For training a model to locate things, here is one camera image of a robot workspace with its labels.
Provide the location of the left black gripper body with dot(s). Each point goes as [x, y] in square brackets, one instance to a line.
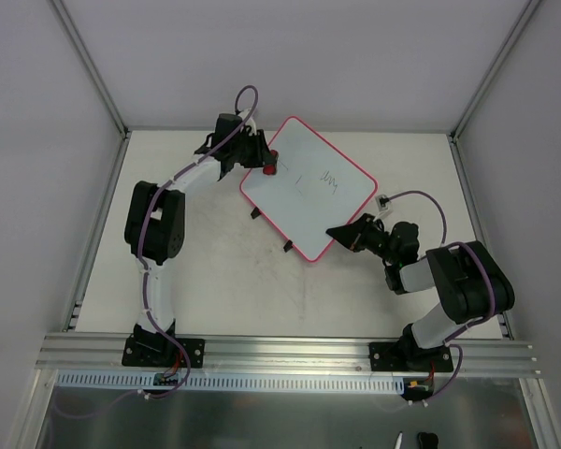
[255, 150]

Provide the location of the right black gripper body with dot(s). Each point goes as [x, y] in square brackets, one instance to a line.
[360, 237]

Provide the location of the red whiteboard eraser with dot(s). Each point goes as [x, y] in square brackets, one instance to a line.
[270, 169]

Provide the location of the pink framed whiteboard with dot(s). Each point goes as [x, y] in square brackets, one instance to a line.
[316, 187]

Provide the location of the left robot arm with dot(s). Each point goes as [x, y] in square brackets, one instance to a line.
[155, 224]

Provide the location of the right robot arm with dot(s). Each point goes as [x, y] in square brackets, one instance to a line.
[470, 285]

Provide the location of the white pen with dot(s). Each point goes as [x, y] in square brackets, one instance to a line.
[399, 440]

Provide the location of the black object at bottom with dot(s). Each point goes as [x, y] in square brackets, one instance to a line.
[427, 440]

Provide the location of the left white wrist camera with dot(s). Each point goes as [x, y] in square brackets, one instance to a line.
[248, 123]

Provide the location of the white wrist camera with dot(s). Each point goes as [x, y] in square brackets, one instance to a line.
[248, 123]
[384, 205]

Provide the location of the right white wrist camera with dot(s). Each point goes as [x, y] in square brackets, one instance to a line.
[384, 205]

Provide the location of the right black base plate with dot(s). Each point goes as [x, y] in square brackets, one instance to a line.
[389, 356]

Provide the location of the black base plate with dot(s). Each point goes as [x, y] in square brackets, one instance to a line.
[159, 352]
[389, 356]

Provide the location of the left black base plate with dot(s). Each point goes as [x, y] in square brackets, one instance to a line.
[159, 352]

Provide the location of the slotted cable duct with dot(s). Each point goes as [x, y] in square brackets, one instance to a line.
[216, 381]

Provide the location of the aluminium mounting rail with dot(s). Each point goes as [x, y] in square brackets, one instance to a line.
[279, 355]

